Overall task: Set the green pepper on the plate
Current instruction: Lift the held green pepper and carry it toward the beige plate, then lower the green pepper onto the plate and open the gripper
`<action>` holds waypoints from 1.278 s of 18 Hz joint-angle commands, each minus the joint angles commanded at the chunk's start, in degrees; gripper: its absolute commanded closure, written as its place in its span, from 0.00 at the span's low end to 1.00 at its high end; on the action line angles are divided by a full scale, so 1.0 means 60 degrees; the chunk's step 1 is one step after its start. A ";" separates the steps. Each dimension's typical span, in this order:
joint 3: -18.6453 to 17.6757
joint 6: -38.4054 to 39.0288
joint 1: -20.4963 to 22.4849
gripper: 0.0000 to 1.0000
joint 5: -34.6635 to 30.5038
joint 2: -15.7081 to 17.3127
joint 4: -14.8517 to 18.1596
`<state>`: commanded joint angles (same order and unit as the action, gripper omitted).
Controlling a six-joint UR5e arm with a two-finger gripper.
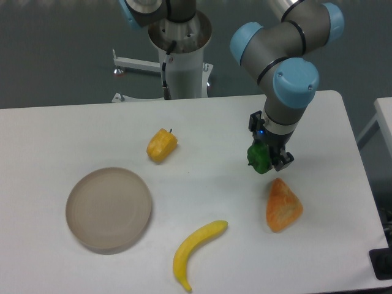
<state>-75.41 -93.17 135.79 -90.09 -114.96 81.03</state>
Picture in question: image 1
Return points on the black device at table edge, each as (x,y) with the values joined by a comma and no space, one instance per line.
(381,263)

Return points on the yellow toy pepper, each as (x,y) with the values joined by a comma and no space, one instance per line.
(161,145)

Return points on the orange toy bread wedge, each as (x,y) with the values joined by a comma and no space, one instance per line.
(283,207)

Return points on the green toy pepper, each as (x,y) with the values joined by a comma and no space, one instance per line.
(258,158)

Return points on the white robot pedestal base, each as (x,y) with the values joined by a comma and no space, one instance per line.
(181,66)

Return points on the yellow toy banana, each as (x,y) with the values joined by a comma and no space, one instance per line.
(196,239)

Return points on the white side table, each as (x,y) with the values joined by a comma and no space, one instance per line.
(381,121)

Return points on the beige round plate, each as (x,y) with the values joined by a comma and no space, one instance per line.
(108,210)

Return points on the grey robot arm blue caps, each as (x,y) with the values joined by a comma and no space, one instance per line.
(273,57)

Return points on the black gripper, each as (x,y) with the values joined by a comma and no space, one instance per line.
(274,135)

